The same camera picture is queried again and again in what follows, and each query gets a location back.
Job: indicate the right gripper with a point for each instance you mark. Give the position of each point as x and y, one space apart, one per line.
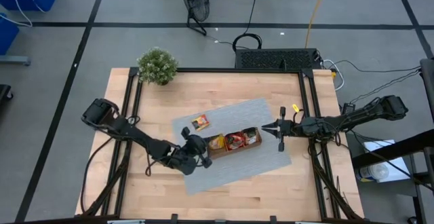
288 128

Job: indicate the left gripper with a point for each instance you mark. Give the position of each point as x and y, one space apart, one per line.
193 151

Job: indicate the orange tea packet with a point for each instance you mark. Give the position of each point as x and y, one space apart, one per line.
217 142
200 122

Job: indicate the tan vanilla tea packet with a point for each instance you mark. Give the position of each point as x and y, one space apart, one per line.
251 135

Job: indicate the wooden tea box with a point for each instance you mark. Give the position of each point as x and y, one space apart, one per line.
234 151

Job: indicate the red strawberry tea packet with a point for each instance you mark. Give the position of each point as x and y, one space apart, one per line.
234 140

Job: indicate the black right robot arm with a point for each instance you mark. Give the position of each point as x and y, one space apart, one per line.
352 120

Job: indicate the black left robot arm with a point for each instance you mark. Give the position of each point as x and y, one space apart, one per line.
135 135

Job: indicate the yellow gripper tag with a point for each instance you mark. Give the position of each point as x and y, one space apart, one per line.
295 108

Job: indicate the grey woven placemat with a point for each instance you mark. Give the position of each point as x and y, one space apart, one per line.
244 169

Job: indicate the black computer tower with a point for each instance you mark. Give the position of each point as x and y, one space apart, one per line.
274 59

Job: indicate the green potted plant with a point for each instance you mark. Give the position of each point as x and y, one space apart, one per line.
157 66

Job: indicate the white box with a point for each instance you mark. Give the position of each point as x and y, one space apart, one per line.
374 146

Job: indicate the white wipes canister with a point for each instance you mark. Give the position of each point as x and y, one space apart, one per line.
373 173

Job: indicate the black side table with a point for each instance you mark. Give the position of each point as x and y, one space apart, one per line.
393 148

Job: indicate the grey cart base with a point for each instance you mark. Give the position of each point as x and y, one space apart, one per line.
15 60

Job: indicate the black caster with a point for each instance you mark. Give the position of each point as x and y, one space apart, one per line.
4 91

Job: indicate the black aluminium table frame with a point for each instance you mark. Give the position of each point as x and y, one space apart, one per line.
217 70

